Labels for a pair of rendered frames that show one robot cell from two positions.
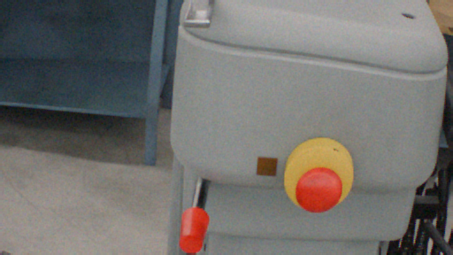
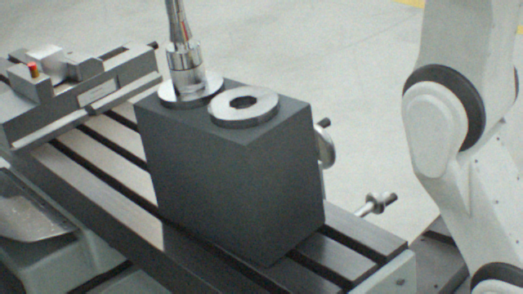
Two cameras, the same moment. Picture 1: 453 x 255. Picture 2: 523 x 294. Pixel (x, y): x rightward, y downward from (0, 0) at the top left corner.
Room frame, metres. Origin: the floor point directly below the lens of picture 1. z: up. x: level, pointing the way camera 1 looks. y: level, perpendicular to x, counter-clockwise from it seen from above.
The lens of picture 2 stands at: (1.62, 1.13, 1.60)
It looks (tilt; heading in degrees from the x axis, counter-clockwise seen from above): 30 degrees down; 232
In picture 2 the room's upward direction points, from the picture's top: 10 degrees counter-clockwise
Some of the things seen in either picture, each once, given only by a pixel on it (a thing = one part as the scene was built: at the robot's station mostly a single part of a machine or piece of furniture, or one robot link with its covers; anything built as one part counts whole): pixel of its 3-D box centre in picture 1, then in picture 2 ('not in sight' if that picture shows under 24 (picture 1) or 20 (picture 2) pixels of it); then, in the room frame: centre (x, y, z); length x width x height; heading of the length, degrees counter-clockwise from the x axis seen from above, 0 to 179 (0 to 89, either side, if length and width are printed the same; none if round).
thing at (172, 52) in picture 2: not in sight; (182, 48); (1.07, 0.30, 1.20); 0.05 x 0.05 x 0.01
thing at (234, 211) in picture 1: (313, 132); not in sight; (1.09, -0.09, 1.68); 0.34 x 0.24 x 0.10; 178
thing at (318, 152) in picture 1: (319, 174); not in sight; (0.82, -0.08, 1.76); 0.06 x 0.02 x 0.06; 88
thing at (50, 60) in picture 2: not in sight; (47, 64); (1.05, -0.19, 1.05); 0.06 x 0.05 x 0.06; 90
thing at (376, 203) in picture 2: not in sight; (363, 211); (0.53, 0.07, 0.52); 0.22 x 0.06 x 0.06; 178
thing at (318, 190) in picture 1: (319, 188); not in sight; (0.80, -0.08, 1.76); 0.04 x 0.03 x 0.04; 88
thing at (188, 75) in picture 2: not in sight; (186, 69); (1.07, 0.30, 1.17); 0.05 x 0.05 x 0.05
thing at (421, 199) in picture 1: (410, 213); not in sight; (1.06, -0.23, 1.60); 0.08 x 0.02 x 0.04; 88
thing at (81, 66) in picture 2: not in sight; (73, 60); (0.99, -0.19, 1.03); 0.12 x 0.06 x 0.04; 90
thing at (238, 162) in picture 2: not in sight; (228, 159); (1.06, 0.35, 1.04); 0.22 x 0.12 x 0.20; 93
